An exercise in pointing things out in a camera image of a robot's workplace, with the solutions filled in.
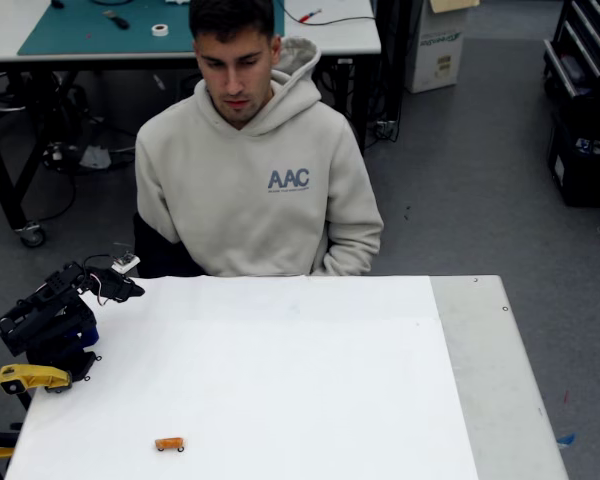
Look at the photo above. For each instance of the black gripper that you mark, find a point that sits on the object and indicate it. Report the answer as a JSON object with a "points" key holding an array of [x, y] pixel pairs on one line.
{"points": [[121, 289]]}

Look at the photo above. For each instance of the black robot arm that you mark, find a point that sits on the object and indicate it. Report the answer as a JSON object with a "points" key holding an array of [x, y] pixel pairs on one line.
{"points": [[45, 310]]}

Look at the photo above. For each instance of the grey caster wheel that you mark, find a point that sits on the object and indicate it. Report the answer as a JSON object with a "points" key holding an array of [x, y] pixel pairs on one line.
{"points": [[31, 235]]}

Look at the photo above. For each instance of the man in beige hoodie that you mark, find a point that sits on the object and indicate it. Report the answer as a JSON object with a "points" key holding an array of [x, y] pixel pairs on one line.
{"points": [[240, 210]]}

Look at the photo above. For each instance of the white crumpled bag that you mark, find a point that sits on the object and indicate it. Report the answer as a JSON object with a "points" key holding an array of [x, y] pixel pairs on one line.
{"points": [[95, 157]]}

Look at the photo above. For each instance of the large white paper sheet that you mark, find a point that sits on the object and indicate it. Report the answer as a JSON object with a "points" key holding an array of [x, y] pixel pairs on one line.
{"points": [[260, 390]]}

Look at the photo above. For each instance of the green cutting mat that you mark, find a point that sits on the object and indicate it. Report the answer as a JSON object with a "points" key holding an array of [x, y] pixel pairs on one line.
{"points": [[80, 35]]}

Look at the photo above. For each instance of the white tape roll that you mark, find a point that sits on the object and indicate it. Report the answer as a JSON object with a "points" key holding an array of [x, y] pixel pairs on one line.
{"points": [[159, 29]]}

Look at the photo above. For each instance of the black hand tool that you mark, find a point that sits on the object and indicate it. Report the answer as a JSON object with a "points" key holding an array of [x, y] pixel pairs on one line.
{"points": [[119, 20]]}

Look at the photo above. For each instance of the white workbench with black legs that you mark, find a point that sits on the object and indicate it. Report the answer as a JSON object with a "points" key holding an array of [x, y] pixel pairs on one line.
{"points": [[340, 37]]}

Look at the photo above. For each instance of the white cardboard box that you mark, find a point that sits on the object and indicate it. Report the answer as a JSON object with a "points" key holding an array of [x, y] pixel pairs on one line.
{"points": [[435, 55]]}

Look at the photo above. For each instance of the blue tape scrap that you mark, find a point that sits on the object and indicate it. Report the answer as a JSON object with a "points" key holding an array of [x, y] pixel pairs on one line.
{"points": [[566, 440]]}

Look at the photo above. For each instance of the black storage bin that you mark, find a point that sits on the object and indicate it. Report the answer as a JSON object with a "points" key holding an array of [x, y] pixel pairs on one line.
{"points": [[585, 180]]}

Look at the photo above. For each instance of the black drawer cabinet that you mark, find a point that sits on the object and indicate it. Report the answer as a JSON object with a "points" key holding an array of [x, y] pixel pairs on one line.
{"points": [[582, 45]]}

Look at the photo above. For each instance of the white camera board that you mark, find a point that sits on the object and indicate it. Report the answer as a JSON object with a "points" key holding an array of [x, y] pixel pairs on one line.
{"points": [[126, 262]]}

